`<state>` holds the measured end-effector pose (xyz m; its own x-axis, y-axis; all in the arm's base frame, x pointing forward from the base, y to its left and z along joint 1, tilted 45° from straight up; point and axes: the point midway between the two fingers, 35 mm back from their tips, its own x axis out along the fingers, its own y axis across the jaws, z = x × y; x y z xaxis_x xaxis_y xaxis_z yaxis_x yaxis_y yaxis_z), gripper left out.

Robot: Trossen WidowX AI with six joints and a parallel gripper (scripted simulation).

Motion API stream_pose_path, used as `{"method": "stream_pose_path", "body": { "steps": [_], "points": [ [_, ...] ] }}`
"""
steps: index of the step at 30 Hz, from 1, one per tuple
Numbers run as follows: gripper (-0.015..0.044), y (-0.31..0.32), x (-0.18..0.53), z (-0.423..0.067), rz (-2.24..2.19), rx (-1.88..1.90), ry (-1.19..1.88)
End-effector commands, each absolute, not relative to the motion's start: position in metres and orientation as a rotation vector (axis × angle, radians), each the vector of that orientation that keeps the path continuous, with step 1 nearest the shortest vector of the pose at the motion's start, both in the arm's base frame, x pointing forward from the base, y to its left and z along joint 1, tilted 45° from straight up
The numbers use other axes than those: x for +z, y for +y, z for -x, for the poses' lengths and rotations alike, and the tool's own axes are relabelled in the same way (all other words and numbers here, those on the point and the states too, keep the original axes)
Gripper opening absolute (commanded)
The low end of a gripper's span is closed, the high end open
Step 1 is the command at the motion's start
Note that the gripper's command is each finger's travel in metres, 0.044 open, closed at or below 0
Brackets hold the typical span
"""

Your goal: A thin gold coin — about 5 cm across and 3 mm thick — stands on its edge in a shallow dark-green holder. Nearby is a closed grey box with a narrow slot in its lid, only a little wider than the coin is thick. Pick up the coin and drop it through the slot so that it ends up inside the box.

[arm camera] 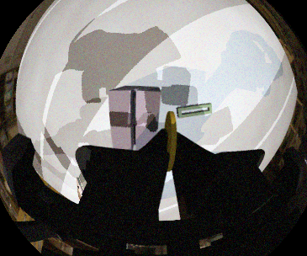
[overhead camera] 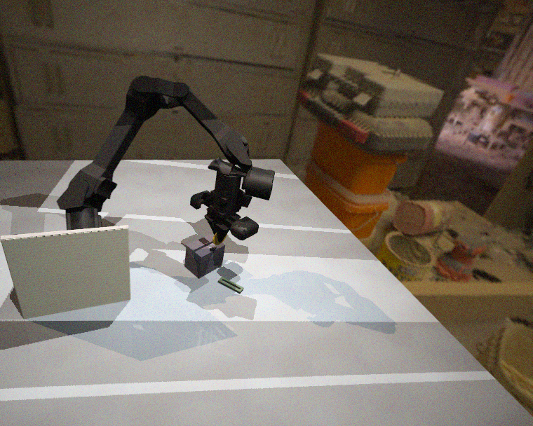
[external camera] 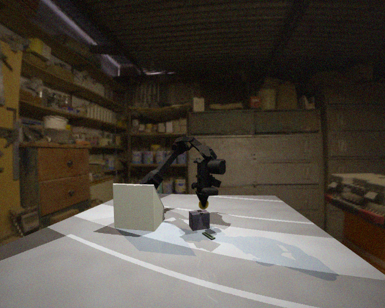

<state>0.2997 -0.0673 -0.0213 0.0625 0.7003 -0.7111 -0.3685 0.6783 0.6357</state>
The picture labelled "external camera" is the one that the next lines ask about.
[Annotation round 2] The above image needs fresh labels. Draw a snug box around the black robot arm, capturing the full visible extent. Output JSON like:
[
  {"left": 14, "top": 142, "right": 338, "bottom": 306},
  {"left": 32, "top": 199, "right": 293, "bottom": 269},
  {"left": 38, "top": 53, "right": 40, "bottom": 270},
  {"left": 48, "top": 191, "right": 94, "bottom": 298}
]
[{"left": 139, "top": 136, "right": 226, "bottom": 190}]

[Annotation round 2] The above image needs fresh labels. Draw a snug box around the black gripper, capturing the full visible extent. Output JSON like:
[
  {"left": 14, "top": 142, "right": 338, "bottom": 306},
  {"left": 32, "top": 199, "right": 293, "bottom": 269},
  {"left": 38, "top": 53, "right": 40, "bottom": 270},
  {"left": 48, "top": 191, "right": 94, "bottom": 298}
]
[{"left": 191, "top": 173, "right": 218, "bottom": 208}]

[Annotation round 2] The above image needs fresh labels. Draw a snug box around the dark green slotted holder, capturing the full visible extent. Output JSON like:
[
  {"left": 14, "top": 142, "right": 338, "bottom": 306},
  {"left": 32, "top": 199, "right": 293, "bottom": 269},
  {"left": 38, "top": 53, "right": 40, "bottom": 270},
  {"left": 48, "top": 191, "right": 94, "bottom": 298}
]
[{"left": 202, "top": 232, "right": 215, "bottom": 240}]

